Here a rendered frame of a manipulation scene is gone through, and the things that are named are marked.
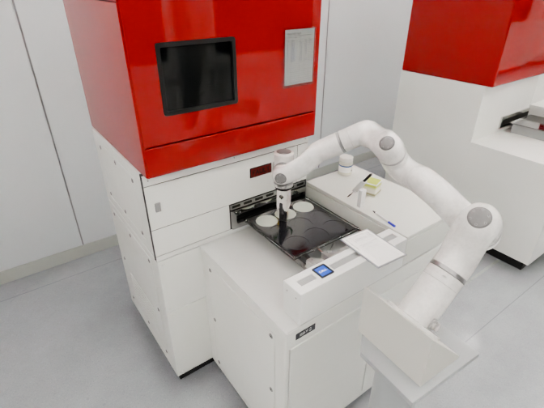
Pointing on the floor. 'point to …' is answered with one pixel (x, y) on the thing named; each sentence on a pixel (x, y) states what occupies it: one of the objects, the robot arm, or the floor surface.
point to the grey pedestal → (391, 391)
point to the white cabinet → (295, 343)
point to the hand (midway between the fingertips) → (282, 216)
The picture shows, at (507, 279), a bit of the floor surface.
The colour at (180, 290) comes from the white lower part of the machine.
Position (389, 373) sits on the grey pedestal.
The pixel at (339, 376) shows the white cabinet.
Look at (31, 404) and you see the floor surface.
